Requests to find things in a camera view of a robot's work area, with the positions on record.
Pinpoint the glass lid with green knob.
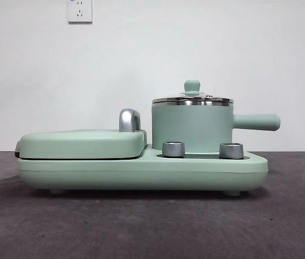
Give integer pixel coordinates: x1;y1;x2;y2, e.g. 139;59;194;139
152;79;234;105

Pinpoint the silver control knob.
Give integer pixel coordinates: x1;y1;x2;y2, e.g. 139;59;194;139
219;142;244;159
162;140;186;158

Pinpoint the mint green breakfast machine base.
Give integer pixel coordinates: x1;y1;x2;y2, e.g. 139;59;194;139
17;144;269;195

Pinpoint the mint green pot with handle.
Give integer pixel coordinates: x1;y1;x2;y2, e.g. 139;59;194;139
151;99;281;151

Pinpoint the white wall socket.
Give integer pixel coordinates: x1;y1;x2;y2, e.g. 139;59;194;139
67;0;93;24

